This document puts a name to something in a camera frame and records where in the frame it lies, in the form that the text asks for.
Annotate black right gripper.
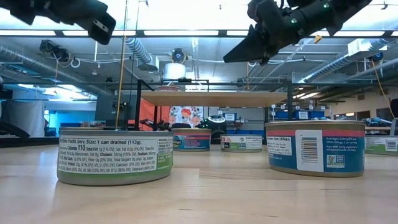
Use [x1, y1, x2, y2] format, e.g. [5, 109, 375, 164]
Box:
[223, 0, 312, 66]

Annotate green label tuna can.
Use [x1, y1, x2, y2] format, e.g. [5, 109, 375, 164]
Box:
[364, 135, 398, 157]
[57, 127, 174, 187]
[220, 134, 263, 154]

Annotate wooden shelf black metal legs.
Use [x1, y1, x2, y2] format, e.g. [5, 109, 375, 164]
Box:
[134, 79, 294, 132]

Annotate black round ceiling device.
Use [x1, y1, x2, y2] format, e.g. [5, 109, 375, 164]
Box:
[171, 48, 187, 64]

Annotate long ceiling light fixture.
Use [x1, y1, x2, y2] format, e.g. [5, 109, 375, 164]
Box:
[0, 29, 398, 39]

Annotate white cylindrical lamp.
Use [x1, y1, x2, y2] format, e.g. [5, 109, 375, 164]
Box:
[164, 63, 187, 80]

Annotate floral patterned cloth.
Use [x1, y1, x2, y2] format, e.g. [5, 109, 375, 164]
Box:
[169, 106, 205, 129]

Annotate grey cabinet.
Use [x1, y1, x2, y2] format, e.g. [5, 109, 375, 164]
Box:
[95, 93, 137, 127]

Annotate white ceiling unit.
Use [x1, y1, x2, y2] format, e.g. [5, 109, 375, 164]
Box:
[347, 39, 388, 57]

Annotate white cloth cover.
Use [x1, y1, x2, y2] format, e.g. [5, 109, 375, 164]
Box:
[1, 99, 46, 138]

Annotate orange fabric panel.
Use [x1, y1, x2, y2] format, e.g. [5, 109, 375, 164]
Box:
[129, 99, 171, 131]

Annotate blue grey rolled tubes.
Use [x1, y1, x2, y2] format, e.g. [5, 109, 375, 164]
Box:
[362, 117, 392, 127]

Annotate black curved tube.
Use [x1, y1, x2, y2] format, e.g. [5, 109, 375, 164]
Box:
[0, 120, 30, 139]

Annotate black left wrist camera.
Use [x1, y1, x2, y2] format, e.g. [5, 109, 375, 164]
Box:
[88, 11, 117, 46]

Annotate black ceiling device with cables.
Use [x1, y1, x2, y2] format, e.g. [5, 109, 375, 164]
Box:
[39, 39, 81, 68]

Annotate grey ceiling duct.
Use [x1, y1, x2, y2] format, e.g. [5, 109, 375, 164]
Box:
[0, 43, 103, 94]

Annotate silver flexible duct hose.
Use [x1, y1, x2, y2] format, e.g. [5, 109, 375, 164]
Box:
[126, 37, 153, 65]

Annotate silver ceiling duct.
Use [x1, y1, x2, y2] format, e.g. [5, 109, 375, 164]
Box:
[300, 39, 398, 83]

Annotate yellow hanging cable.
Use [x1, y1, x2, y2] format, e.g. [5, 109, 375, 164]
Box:
[371, 58, 396, 119]

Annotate black aluminium table frame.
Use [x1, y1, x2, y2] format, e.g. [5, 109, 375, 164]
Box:
[0, 136, 268, 147]

